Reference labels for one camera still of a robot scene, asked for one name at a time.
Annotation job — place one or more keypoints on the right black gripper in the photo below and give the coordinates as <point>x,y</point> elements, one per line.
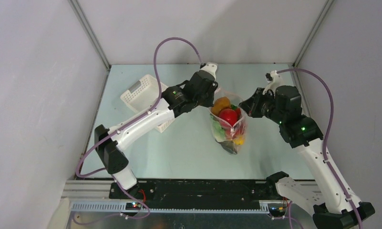
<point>249,105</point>

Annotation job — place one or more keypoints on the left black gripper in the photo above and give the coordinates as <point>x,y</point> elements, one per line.
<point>209,102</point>

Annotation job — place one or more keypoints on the clear zip top bag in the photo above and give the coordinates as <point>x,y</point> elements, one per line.
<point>240,127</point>

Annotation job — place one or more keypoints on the yellow toy lemon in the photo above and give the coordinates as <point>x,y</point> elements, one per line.
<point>239,140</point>

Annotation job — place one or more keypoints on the green toy lettuce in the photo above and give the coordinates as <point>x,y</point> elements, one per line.
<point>217,130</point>

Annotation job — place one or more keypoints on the grey toy fish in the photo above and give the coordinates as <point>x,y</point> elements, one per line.
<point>229,146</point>

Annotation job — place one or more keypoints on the red toy apple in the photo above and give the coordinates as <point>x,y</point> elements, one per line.
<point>228,117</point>

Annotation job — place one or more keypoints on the brown toy potato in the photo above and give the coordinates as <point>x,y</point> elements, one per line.
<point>220,104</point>

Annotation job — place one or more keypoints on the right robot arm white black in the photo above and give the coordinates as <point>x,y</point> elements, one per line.
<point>337,206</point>

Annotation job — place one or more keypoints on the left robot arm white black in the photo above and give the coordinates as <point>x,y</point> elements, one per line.
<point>173,102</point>

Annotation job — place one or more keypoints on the white perforated plastic basket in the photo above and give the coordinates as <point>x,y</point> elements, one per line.
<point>142,95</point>

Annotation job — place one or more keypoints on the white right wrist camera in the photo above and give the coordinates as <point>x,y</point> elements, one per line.
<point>274,81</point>

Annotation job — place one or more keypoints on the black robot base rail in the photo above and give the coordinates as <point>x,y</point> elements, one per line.
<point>207,193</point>

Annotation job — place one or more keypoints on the grey slotted cable duct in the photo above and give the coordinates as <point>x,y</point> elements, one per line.
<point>97,206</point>

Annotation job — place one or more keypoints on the grey aluminium frame rail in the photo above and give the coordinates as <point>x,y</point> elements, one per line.
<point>92,189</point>

